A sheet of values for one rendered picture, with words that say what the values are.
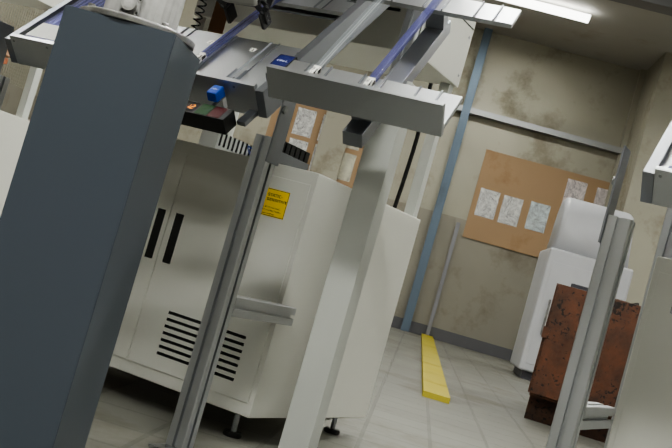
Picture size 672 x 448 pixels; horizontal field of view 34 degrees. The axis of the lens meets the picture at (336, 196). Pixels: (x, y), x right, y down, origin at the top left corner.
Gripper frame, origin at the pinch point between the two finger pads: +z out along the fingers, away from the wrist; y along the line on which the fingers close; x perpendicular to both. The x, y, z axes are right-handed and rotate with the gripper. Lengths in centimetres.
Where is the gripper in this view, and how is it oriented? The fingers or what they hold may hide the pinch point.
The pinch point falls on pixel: (248, 19)
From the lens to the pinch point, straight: 244.9
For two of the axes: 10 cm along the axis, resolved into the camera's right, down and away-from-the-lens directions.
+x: -4.7, 6.7, -5.8
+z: 1.8, 7.1, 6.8
